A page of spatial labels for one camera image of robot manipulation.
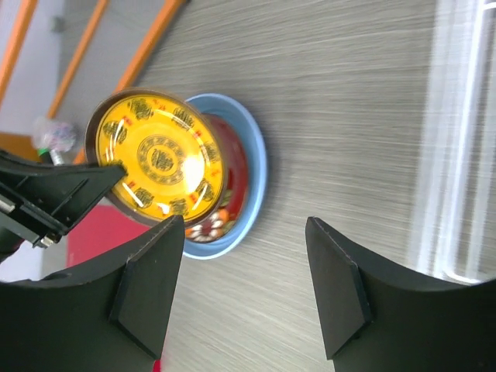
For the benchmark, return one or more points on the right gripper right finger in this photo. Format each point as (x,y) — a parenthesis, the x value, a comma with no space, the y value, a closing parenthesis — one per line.
(377,315)

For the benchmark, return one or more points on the white pink pen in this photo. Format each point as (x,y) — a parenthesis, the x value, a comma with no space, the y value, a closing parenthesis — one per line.
(56,158)

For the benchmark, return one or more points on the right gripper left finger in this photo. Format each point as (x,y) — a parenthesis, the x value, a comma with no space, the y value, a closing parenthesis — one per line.
(109,313)

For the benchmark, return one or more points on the light blue plate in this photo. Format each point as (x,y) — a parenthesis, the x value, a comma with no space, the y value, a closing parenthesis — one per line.
(248,131)

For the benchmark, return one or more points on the orange wooden rack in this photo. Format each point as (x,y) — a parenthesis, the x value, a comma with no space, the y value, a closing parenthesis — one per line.
(17,23)

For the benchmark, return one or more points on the red acrylic board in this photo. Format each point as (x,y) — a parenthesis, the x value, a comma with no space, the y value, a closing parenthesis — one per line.
(103,229)

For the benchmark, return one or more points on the yellow patterned plate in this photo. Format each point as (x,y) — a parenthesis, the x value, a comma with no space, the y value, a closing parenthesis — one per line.
(170,152)

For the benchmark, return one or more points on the clear plastic cup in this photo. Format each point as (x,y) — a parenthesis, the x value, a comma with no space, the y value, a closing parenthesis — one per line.
(52,134)

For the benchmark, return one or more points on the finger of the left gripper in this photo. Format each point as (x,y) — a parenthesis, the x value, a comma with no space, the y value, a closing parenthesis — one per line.
(40,203)

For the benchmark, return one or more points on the green highlighter marker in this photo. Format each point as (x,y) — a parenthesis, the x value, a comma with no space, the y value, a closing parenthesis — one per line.
(44,155)

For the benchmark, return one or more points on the red floral plate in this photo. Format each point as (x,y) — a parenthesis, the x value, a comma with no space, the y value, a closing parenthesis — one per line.
(221,220)

